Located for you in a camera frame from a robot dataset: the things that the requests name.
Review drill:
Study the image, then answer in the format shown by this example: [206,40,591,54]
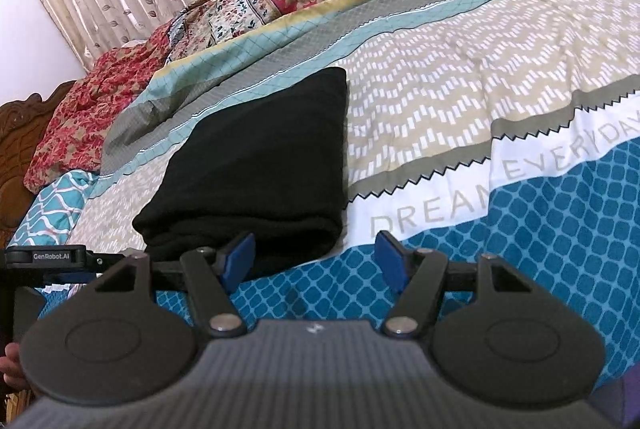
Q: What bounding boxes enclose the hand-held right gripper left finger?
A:
[95,230,257,339]

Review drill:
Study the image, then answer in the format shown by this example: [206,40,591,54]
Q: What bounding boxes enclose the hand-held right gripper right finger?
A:
[375,229,538,339]

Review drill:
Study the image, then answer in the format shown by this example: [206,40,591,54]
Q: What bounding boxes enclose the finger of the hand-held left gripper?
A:
[42,250,132,285]

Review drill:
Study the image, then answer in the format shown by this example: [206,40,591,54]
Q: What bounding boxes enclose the black pants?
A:
[132,66,349,277]

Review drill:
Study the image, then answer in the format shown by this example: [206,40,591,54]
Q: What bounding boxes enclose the person's left hand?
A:
[0,341,32,391]

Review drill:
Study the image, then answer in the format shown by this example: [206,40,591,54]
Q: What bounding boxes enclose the teal wavy pattern pillow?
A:
[9,169,98,251]

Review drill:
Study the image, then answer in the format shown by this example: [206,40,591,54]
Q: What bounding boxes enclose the carved wooden headboard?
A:
[0,80,78,255]

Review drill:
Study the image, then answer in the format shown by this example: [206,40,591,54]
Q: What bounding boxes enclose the floral patchwork quilt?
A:
[24,0,531,192]

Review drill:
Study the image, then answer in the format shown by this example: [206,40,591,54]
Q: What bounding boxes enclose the purple clothing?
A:
[592,366,640,429]

